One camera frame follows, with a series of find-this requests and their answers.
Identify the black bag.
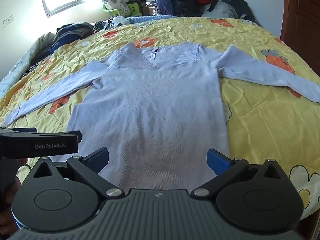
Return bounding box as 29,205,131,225
228,0,257,23

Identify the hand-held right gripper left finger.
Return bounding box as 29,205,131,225
31,147,125,202

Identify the brown wooden door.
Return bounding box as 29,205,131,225
280,0,320,64

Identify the navy blue jacket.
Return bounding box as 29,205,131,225
154,0,216,18

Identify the yellow printed bedsheet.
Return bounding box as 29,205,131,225
0,15,320,219

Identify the pile of dark clothes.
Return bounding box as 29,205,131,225
49,22,95,55

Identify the lavender knit sweater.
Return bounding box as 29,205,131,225
2,42,320,193

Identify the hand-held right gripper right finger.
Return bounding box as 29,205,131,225
191,149,290,201

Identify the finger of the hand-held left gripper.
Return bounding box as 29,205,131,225
37,130,83,144
0,127,38,134

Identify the light blue quilt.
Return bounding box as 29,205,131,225
94,14,178,32

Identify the white plastic bag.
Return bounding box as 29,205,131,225
104,16,131,28

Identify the grey white quilt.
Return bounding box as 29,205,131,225
0,32,55,87

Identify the person's left hand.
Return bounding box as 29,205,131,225
0,158,29,231

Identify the floral grey pillow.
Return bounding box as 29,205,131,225
98,0,132,17

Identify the green plastic chair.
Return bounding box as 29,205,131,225
102,2,142,18

